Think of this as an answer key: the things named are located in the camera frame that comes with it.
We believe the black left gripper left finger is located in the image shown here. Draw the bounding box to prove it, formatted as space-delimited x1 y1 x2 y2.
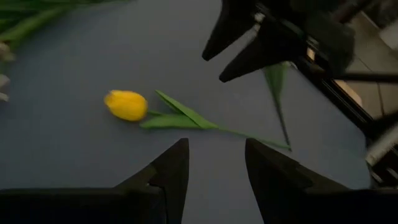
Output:
0 138 190 224

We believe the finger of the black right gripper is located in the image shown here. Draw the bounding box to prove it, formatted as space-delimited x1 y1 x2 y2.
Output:
218 20 309 84
201 0 261 62

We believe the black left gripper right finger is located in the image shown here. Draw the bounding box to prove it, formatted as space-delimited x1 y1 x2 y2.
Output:
245 139 398 224

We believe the large green foreground stem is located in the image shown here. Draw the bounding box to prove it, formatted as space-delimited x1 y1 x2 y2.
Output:
262 61 293 152

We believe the yellow artificial tulip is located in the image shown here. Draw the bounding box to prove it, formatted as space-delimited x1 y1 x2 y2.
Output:
103 89 292 151

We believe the white flower bunch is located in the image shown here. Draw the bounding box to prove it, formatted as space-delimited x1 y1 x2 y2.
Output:
0 0 131 103

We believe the wooden table border board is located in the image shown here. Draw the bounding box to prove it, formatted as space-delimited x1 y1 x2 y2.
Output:
333 79 364 107

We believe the black table edge rail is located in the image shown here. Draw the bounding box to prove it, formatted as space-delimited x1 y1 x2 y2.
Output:
292 58 377 138

